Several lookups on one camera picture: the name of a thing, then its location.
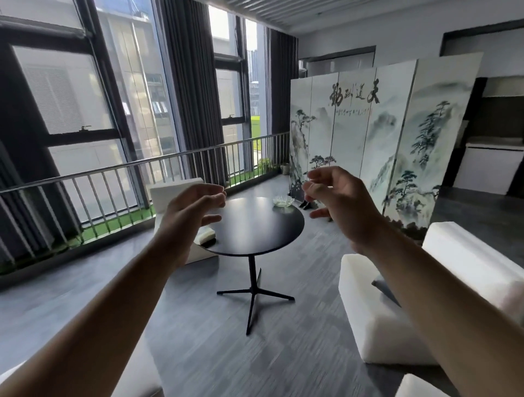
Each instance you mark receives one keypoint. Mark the person's right hand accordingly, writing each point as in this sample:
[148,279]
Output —
[348,204]

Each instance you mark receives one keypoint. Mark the person's left hand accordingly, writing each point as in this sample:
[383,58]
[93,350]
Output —
[180,229]

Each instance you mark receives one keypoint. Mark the person's right thumb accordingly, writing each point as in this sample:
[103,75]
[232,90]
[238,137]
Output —
[320,213]

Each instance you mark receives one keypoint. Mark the person's left thumb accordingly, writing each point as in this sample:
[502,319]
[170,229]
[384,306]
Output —
[211,220]

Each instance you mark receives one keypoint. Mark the person's right forearm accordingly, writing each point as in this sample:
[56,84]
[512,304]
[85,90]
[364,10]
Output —
[442,319]

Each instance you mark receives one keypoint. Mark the person's left forearm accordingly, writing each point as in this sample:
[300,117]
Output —
[94,327]

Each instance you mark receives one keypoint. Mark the white folded cloth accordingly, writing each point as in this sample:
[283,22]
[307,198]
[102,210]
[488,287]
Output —
[205,236]

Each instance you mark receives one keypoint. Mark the clear glass ashtray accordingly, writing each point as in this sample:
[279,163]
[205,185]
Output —
[283,201]

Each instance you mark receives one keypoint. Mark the white foam lounge chair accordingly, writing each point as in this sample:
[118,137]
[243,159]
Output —
[172,196]

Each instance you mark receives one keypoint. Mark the small green potted plant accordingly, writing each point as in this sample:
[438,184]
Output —
[268,165]

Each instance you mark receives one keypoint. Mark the ink landscape folding screen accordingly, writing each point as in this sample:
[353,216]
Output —
[368,135]

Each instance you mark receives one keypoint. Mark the metal balcony railing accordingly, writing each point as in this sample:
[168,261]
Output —
[123,171]

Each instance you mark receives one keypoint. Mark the green artificial turf strip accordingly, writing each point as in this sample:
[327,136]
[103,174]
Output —
[102,229]

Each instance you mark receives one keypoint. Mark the wide dark grey curtain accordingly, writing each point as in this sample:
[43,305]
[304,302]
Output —
[192,90]

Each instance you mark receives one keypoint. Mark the narrow black framed window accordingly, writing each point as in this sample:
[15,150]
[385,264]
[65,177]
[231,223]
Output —
[235,90]

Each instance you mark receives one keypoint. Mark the narrow dark grey curtain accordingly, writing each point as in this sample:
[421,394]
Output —
[282,81]

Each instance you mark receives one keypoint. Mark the large white foam sofa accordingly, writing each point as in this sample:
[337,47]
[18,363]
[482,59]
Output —
[458,261]

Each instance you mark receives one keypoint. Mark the white low cabinet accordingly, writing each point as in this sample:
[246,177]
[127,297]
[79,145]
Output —
[489,167]

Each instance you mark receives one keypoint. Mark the large black framed window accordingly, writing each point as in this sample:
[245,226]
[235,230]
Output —
[82,94]

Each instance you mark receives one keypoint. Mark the white foam block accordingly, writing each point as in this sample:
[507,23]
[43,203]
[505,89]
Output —
[417,387]

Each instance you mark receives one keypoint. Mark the round black pedestal table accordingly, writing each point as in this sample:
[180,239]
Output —
[258,227]

